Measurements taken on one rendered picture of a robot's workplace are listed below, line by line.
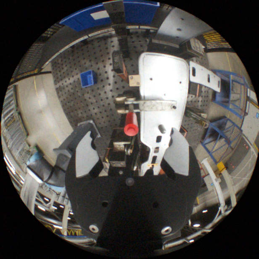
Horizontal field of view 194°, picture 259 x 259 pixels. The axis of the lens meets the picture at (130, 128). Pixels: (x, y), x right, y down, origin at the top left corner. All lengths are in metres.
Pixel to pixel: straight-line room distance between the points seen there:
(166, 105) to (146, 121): 0.13
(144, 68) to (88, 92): 0.51
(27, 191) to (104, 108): 0.76
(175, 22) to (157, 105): 0.28
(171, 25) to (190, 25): 0.06
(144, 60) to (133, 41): 0.41
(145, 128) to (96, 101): 0.48
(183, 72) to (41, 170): 0.77
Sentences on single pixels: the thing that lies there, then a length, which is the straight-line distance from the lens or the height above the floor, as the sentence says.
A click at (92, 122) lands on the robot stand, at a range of 0.75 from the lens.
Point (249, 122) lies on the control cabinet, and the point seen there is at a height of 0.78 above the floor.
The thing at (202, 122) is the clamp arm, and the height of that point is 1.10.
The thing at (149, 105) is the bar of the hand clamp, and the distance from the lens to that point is 0.24.
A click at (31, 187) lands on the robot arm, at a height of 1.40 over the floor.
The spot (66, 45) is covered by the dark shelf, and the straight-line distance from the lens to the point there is 0.46.
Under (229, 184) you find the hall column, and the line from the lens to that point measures 7.72.
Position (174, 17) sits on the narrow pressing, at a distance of 0.27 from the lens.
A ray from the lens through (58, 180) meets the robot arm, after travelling 0.53.
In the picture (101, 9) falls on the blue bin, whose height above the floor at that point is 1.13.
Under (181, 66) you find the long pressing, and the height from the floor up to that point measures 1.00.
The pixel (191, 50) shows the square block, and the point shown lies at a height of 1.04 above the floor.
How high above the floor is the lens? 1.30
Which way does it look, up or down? 58 degrees down
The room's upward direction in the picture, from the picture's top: 179 degrees counter-clockwise
